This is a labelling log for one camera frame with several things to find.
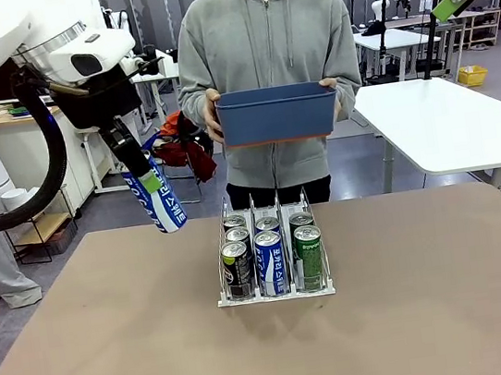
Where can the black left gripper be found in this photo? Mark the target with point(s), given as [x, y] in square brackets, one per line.
[99, 106]

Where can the blue Pocari Sweat can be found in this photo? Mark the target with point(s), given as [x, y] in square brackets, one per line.
[167, 208]
[271, 266]
[267, 224]

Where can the blue plastic storage bin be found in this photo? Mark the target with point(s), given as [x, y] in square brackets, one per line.
[276, 118]

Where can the black beverage can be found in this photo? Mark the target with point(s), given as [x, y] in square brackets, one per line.
[234, 221]
[238, 273]
[237, 235]

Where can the person's left forearm grey sleeve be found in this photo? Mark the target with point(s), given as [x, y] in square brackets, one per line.
[350, 96]

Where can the person's right forearm grey sleeve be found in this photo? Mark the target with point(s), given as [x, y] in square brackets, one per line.
[193, 109]

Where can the green beverage can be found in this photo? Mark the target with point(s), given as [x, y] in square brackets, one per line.
[310, 260]
[301, 220]

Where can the person's right hand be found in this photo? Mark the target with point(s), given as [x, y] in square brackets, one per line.
[211, 118]

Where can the person's left hand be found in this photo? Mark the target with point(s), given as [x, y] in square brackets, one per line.
[339, 102]

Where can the white stand side table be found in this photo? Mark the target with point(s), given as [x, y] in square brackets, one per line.
[99, 171]

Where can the black tripod stand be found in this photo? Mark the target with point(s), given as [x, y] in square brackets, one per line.
[433, 40]

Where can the white background table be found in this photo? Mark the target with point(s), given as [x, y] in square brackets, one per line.
[397, 38]
[169, 70]

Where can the red jacket pile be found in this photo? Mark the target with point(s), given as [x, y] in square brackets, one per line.
[195, 158]

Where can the yellow plastic bin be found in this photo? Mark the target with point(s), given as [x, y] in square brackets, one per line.
[473, 76]

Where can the white desk wooden top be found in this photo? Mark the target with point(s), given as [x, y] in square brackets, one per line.
[16, 146]

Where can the large white table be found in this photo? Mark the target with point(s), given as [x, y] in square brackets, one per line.
[447, 122]

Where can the white cylinder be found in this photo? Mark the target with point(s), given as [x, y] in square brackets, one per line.
[15, 201]

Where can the person in grey hoodie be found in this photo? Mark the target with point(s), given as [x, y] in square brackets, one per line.
[267, 40]

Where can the metal frame chair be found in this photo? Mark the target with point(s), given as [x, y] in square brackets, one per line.
[187, 202]

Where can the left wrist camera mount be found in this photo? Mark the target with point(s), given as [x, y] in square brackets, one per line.
[142, 65]

